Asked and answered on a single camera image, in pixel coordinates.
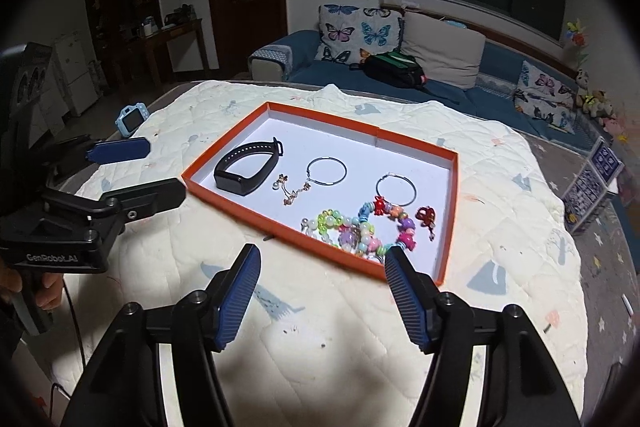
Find large butterfly pillow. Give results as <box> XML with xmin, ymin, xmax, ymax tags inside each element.
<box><xmin>316</xmin><ymin>3</ymin><xmax>405</xmax><ymax>65</ymax></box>

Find blue and white carton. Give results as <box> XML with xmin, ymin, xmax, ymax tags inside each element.
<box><xmin>562</xmin><ymin>137</ymin><xmax>626</xmax><ymax>233</ymax></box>

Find blue toy camera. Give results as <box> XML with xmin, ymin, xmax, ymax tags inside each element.
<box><xmin>115</xmin><ymin>104</ymin><xmax>143</xmax><ymax>132</ymax></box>

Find white printed quilt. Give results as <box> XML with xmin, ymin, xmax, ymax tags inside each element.
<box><xmin>30</xmin><ymin>79</ymin><xmax>586</xmax><ymax>427</ymax></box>

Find small butterfly pillow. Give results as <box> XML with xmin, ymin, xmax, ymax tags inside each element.
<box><xmin>517</xmin><ymin>59</ymin><xmax>581</xmax><ymax>105</ymax></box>
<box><xmin>514</xmin><ymin>89</ymin><xmax>577</xmax><ymax>135</ymax></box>

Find colorful pinwheel flowers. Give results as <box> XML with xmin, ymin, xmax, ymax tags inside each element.
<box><xmin>565</xmin><ymin>18</ymin><xmax>591</xmax><ymax>68</ymax></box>

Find pile of plush toys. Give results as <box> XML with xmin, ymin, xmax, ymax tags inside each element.
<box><xmin>574</xmin><ymin>68</ymin><xmax>632</xmax><ymax>142</ymax></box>

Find blue sofa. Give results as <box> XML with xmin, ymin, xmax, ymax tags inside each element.
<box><xmin>248</xmin><ymin>29</ymin><xmax>601</xmax><ymax>152</ymax></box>

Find white refrigerator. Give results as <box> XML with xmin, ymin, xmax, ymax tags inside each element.
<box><xmin>52</xmin><ymin>29</ymin><xmax>101</xmax><ymax>118</ymax></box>

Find colorful animal bead bracelet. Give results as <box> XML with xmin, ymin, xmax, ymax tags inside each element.
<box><xmin>356</xmin><ymin>196</ymin><xmax>418</xmax><ymax>258</ymax></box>

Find beige pillow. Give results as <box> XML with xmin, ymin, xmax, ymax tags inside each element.
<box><xmin>400</xmin><ymin>9</ymin><xmax>487</xmax><ymax>90</ymax></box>

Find black backpack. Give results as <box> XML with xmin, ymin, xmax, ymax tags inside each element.
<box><xmin>361</xmin><ymin>51</ymin><xmax>427</xmax><ymax>88</ymax></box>

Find black smart band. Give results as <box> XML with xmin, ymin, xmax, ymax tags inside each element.
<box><xmin>213</xmin><ymin>137</ymin><xmax>285</xmax><ymax>196</ymax></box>

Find rose gold necklace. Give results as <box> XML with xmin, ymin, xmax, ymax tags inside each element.
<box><xmin>272</xmin><ymin>173</ymin><xmax>315</xmax><ymax>208</ymax></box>

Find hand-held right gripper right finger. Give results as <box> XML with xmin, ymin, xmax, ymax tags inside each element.
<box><xmin>384</xmin><ymin>246</ymin><xmax>583</xmax><ymax>427</ymax></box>

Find silver hoop earring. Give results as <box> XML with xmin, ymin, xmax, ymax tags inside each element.
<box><xmin>375</xmin><ymin>174</ymin><xmax>418</xmax><ymax>208</ymax></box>
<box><xmin>305</xmin><ymin>157</ymin><xmax>348</xmax><ymax>188</ymax></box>

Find pastel bead bracelet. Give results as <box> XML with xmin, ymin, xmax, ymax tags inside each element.
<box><xmin>300</xmin><ymin>206</ymin><xmax>383</xmax><ymax>260</ymax></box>

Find person's left hand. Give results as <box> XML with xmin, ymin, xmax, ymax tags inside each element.
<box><xmin>0</xmin><ymin>257</ymin><xmax>65</xmax><ymax>313</ymax></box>

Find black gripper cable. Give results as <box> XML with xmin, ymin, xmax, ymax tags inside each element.
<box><xmin>49</xmin><ymin>282</ymin><xmax>81</xmax><ymax>413</ymax></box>

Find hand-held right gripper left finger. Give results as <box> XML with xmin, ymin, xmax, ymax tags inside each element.
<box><xmin>60</xmin><ymin>243</ymin><xmax>263</xmax><ymax>427</ymax></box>

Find orange tray box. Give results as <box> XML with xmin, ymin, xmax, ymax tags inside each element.
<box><xmin>181</xmin><ymin>101</ymin><xmax>460</xmax><ymax>287</ymax></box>

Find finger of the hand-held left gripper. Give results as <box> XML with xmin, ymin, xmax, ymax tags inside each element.
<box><xmin>50</xmin><ymin>135</ymin><xmax>152</xmax><ymax>180</ymax></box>
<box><xmin>44</xmin><ymin>177</ymin><xmax>187</xmax><ymax>236</ymax></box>

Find red charm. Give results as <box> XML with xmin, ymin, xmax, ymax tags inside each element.
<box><xmin>416</xmin><ymin>206</ymin><xmax>437</xmax><ymax>242</ymax></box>

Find wooden side table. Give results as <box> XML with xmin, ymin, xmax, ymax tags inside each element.
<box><xmin>132</xmin><ymin>18</ymin><xmax>211</xmax><ymax>90</ymax></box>

